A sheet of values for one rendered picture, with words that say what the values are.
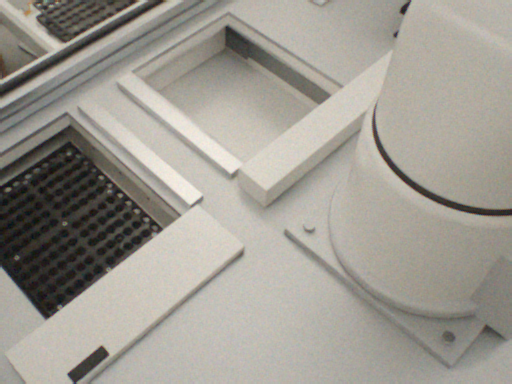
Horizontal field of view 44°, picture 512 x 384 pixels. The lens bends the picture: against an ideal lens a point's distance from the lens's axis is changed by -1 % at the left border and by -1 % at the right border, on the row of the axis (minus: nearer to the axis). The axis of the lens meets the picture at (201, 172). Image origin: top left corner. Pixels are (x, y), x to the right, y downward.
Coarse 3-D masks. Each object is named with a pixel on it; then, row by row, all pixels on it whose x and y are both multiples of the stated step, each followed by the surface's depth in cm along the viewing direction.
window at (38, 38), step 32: (0, 0) 75; (32, 0) 78; (64, 0) 82; (96, 0) 86; (128, 0) 90; (0, 32) 78; (32, 32) 81; (64, 32) 85; (96, 32) 89; (0, 64) 80; (32, 64) 84
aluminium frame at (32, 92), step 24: (168, 0) 95; (192, 0) 97; (216, 0) 101; (120, 24) 91; (144, 24) 92; (168, 24) 96; (72, 48) 88; (96, 48) 89; (120, 48) 93; (48, 72) 86; (72, 72) 88; (96, 72) 91; (0, 96) 83; (24, 96) 84; (48, 96) 87; (0, 120) 84
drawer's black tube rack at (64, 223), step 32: (64, 160) 88; (32, 192) 85; (64, 192) 85; (96, 192) 84; (0, 224) 82; (32, 224) 81; (64, 224) 81; (96, 224) 81; (128, 224) 81; (0, 256) 79; (32, 256) 79; (64, 256) 78; (96, 256) 78; (128, 256) 78; (32, 288) 80; (64, 288) 76
